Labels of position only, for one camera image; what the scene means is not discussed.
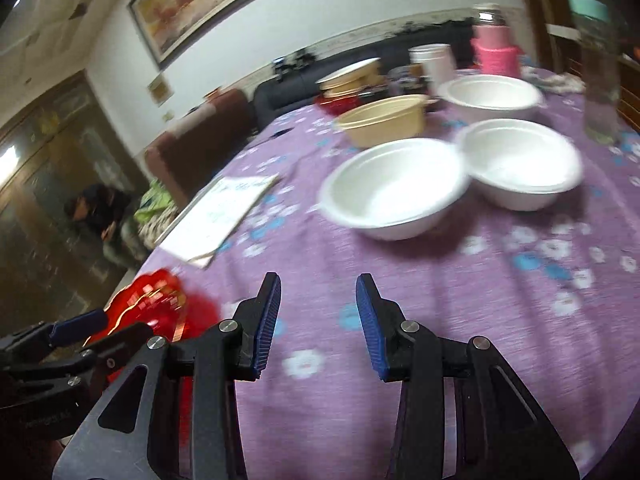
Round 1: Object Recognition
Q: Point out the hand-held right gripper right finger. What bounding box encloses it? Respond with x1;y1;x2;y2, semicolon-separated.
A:
355;274;581;480

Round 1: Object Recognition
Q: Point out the wooden cabinet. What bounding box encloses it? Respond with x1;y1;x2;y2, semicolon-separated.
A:
0;70;152;333

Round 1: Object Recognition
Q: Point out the dark sofa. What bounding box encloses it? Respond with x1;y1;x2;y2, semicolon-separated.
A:
252;20;481;127

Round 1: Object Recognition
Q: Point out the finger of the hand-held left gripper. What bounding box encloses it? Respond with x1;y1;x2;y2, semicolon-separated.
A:
0;309;109;367
0;322;154;397

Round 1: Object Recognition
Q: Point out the glass bottle with teal lid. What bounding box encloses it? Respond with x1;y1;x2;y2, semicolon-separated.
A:
567;0;624;144

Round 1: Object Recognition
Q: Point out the jar with pink knitted sleeve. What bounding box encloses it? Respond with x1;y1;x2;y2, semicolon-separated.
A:
470;3;521;79

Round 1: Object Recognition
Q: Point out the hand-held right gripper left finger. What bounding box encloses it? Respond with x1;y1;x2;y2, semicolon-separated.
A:
52;272;282;480

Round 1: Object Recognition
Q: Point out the purple floral tablecloth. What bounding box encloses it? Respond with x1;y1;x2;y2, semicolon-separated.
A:
102;64;640;480

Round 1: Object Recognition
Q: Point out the green cloth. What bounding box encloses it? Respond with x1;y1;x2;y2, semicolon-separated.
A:
133;180;177;226

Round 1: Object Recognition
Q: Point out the white foam bowl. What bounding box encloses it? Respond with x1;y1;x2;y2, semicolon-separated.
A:
319;137;471;241
437;75;544;124
455;119;585;211

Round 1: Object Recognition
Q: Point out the white crumpled cloth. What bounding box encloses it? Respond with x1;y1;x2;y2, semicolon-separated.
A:
522;67;587;94

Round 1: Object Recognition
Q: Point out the small wall picture frame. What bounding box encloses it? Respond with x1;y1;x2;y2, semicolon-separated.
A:
147;74;175;106

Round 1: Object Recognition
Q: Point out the beige plastic bowl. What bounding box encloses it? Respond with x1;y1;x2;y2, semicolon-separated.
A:
334;94;431;150

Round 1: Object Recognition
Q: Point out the beige lidded bowl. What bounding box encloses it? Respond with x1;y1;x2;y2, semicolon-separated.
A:
316;57;384;101

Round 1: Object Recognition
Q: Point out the brown chair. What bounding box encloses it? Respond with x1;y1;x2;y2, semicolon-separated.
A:
144;88;259;211

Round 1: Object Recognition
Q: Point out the white paper booklet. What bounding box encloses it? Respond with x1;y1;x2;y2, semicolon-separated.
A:
157;175;280;269

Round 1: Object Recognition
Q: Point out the dark glass jar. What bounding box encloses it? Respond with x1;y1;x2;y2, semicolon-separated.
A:
386;64;432;97

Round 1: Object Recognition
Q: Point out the red container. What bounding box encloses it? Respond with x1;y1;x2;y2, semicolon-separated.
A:
314;95;362;117

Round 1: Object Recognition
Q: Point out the white plastic cup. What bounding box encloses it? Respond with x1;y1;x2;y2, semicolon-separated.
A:
408;43;457;98

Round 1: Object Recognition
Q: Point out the red plastic bag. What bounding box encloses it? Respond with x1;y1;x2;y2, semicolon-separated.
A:
82;268;223;480

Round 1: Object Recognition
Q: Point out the framed painting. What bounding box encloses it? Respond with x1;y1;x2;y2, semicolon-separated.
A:
127;0;347;69

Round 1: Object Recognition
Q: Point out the grey patterned cloth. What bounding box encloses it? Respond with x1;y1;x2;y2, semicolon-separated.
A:
119;205;173;267

